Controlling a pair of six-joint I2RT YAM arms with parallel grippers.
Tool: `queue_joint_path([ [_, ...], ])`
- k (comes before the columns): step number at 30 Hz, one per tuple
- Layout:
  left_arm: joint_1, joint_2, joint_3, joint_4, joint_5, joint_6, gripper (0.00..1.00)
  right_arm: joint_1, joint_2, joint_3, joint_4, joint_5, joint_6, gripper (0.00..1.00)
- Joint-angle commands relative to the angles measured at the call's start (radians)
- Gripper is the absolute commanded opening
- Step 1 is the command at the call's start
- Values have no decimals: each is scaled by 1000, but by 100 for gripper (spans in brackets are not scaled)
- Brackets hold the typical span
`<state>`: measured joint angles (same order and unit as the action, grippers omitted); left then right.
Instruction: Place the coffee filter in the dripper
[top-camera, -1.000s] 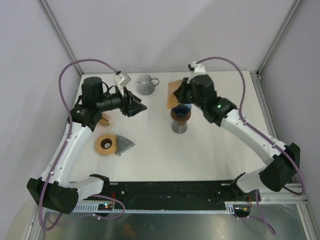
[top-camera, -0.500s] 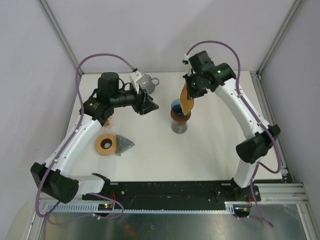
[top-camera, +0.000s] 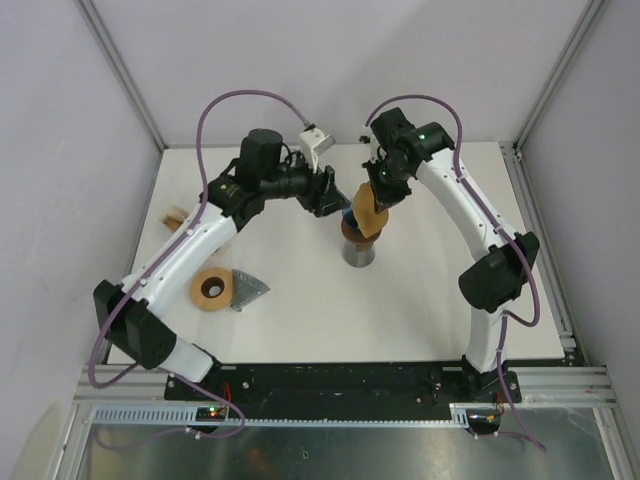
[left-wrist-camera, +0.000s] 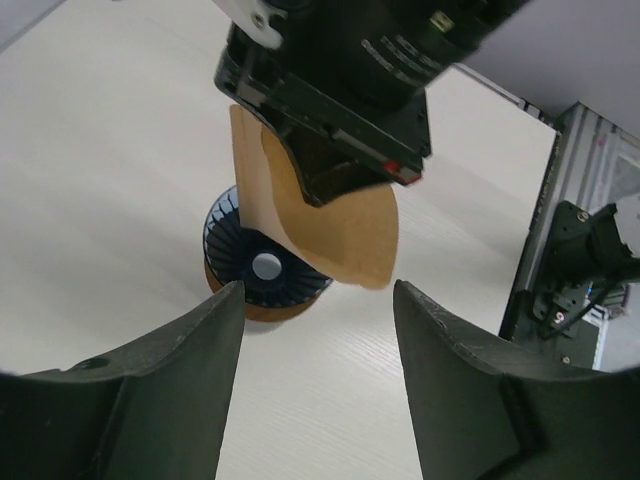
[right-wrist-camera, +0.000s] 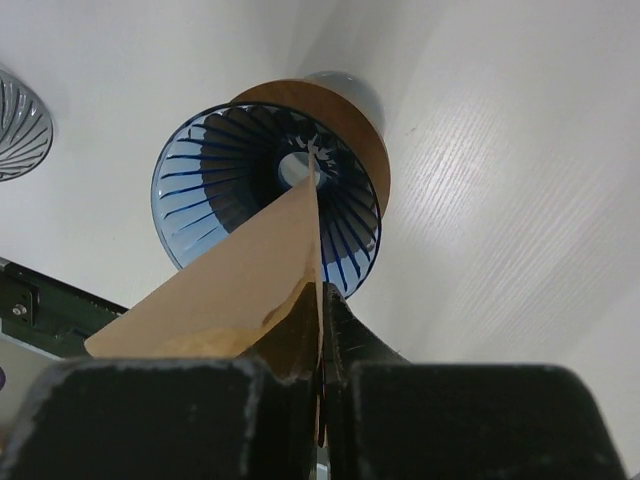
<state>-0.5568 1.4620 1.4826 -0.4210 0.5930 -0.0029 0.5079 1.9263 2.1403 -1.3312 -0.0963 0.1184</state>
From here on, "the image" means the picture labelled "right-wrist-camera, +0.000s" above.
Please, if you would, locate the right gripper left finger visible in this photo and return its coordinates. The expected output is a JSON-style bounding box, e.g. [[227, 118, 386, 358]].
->
[[1, 283, 320, 479]]

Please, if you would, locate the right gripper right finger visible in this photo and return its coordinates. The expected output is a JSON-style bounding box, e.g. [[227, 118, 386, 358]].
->
[[319, 284, 626, 479]]

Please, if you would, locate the grey glass dripper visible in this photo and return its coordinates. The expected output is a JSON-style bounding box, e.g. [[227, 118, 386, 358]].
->
[[0, 70, 54, 182]]

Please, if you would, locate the brown paper coffee filter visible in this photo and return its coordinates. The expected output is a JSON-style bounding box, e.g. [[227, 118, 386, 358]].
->
[[84, 144, 326, 446]]

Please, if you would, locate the blue glass dripper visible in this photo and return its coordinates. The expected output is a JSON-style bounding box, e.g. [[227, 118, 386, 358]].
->
[[151, 102, 382, 297]]

